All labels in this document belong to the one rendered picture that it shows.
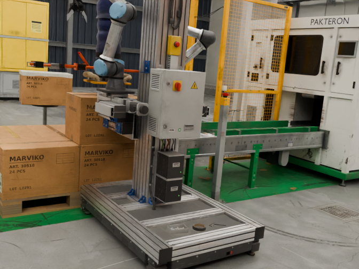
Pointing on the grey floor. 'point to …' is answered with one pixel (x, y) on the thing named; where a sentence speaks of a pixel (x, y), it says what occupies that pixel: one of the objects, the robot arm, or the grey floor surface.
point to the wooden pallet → (7, 208)
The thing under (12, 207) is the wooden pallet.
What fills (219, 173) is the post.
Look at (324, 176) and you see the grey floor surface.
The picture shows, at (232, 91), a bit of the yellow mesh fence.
